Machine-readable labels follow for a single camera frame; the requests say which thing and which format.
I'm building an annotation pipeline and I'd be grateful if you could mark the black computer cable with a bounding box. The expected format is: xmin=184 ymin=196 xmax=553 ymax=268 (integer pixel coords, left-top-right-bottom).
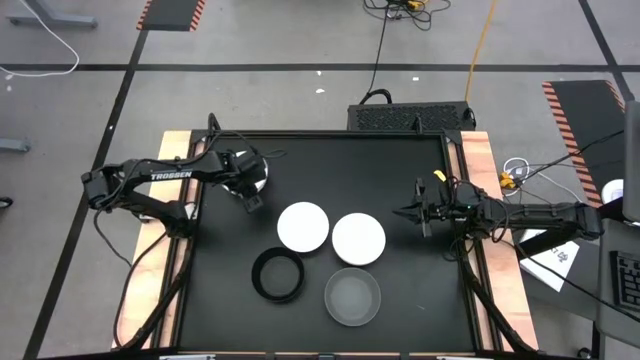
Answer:
xmin=358 ymin=0 xmax=394 ymax=106

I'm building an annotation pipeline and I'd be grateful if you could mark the grey desk leg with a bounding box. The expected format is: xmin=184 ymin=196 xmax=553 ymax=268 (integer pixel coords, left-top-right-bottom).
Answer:
xmin=6 ymin=0 xmax=99 ymax=29

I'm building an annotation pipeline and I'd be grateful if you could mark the tangled black cable bundle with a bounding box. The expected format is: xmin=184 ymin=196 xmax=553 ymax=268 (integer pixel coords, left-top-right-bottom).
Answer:
xmin=363 ymin=0 xmax=453 ymax=32

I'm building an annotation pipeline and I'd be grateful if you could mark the wooden table board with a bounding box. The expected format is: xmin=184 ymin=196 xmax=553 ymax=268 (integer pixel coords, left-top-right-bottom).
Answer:
xmin=110 ymin=129 xmax=207 ymax=351
xmin=447 ymin=130 xmax=540 ymax=351

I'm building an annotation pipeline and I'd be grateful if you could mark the grey monitor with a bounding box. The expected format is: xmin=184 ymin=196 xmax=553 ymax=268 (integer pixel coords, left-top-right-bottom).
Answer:
xmin=623 ymin=99 xmax=640 ymax=224

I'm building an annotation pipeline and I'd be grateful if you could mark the grey desk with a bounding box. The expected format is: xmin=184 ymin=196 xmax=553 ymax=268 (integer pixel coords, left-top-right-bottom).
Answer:
xmin=594 ymin=218 xmax=640 ymax=346

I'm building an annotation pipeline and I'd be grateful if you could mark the yellow floor cable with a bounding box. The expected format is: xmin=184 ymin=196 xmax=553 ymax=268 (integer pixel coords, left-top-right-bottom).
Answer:
xmin=464 ymin=0 xmax=501 ymax=103

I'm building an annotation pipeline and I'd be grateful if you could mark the white roll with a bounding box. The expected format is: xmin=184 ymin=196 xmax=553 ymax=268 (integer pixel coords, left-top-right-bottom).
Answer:
xmin=601 ymin=178 xmax=626 ymax=205

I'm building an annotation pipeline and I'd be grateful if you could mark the white floor cable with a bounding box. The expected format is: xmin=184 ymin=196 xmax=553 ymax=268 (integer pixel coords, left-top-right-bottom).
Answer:
xmin=0 ymin=0 xmax=81 ymax=80

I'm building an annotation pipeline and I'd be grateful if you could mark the black bowl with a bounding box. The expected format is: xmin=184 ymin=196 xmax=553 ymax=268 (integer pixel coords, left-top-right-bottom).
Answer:
xmin=250 ymin=246 xmax=306 ymax=304

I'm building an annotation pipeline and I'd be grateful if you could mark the black table frame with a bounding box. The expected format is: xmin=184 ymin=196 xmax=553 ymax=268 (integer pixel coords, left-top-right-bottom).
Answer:
xmin=112 ymin=112 xmax=541 ymax=360

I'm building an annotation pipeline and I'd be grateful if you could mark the black keyboard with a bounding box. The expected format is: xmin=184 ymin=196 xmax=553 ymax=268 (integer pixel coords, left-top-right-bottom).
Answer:
xmin=609 ymin=249 xmax=640 ymax=314

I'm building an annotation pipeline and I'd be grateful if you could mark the grey furniture foot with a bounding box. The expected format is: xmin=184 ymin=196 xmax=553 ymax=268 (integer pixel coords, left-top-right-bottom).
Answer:
xmin=0 ymin=138 xmax=32 ymax=154

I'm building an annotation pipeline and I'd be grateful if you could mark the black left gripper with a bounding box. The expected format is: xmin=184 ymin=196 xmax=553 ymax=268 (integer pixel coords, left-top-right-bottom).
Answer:
xmin=226 ymin=151 xmax=267 ymax=214

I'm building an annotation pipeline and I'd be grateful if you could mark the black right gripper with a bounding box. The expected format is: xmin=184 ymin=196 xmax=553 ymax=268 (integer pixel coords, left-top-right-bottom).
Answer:
xmin=392 ymin=178 xmax=474 ymax=239

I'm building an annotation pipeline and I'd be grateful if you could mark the white coiled cable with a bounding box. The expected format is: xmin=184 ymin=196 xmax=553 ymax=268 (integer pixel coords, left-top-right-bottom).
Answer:
xmin=502 ymin=156 xmax=531 ymax=181

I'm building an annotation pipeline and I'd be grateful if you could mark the white paper sheet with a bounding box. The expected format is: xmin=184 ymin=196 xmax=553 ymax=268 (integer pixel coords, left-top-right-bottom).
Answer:
xmin=518 ymin=227 xmax=581 ymax=294

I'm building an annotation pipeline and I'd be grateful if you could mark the black hazard-striped floor mat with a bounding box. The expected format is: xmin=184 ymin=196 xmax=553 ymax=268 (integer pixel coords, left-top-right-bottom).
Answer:
xmin=136 ymin=0 xmax=207 ymax=33
xmin=541 ymin=79 xmax=627 ymax=210

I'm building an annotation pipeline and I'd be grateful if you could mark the black stand bar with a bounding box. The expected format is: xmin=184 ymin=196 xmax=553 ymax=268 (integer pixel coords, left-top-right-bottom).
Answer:
xmin=514 ymin=197 xmax=626 ymax=259

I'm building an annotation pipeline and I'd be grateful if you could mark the grey translucent bowl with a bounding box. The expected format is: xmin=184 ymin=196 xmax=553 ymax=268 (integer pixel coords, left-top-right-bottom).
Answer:
xmin=323 ymin=266 xmax=382 ymax=328

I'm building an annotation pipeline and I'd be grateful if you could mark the black computer case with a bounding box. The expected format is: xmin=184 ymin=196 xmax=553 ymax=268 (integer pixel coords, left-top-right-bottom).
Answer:
xmin=346 ymin=101 xmax=477 ymax=133

